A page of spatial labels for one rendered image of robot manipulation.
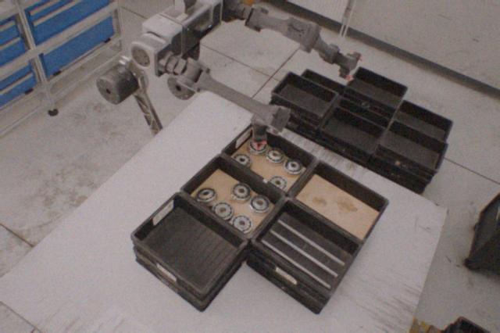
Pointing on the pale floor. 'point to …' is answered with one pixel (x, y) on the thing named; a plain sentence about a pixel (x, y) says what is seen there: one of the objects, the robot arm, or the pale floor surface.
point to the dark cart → (487, 239)
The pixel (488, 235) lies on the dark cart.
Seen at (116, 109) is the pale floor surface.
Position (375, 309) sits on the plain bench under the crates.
